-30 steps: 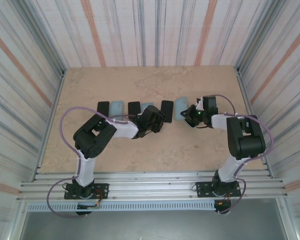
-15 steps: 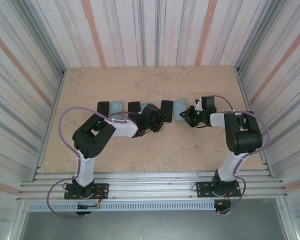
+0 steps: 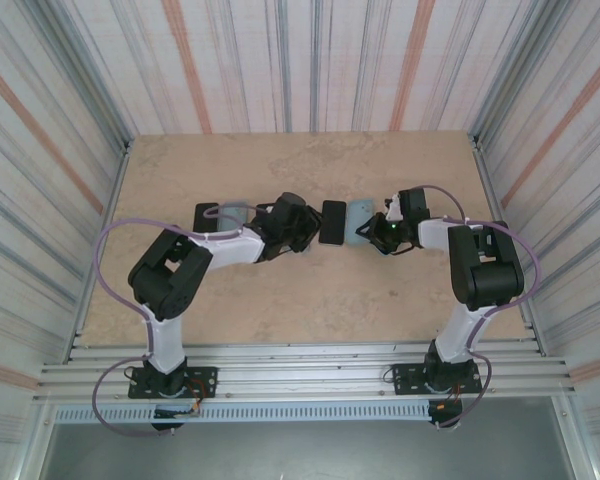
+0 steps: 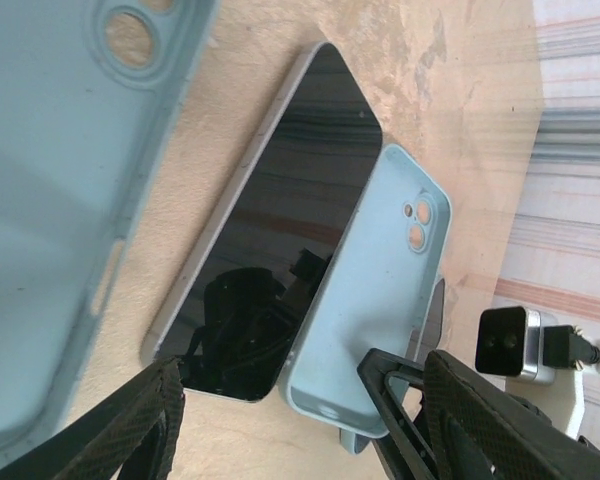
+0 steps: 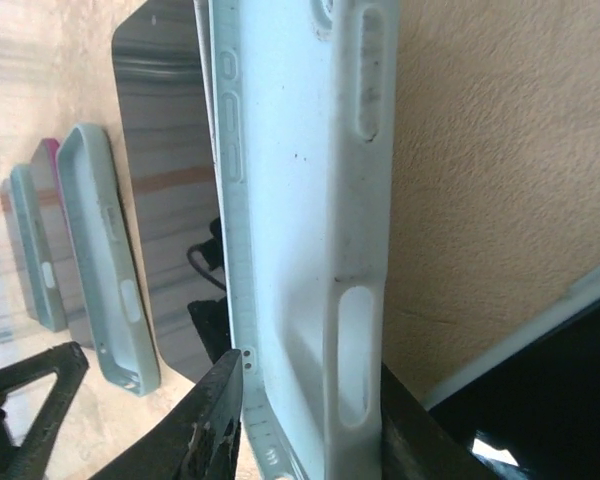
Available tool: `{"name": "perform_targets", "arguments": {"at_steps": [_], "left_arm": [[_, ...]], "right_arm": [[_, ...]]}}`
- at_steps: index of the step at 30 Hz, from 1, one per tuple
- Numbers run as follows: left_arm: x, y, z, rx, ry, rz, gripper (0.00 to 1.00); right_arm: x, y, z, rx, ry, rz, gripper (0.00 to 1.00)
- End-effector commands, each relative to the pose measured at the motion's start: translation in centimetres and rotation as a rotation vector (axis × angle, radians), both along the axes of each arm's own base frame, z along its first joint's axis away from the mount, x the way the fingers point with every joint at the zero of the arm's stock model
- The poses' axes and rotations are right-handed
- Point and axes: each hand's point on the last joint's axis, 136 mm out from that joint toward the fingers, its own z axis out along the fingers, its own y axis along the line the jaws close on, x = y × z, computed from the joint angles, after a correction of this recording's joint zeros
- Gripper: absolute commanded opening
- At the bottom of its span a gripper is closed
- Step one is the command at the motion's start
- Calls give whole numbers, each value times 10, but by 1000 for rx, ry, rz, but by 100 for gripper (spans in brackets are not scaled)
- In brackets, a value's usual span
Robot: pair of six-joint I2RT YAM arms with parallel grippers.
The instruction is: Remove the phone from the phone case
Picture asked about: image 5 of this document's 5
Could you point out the black smartphone pink edge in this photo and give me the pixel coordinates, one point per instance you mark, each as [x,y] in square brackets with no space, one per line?
[50,190]

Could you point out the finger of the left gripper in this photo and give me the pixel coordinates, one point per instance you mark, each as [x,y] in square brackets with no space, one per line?
[45,415]

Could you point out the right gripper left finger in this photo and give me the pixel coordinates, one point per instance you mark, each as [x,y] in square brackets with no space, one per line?
[205,430]

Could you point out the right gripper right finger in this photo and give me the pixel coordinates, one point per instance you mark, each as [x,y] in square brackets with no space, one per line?
[410,440]

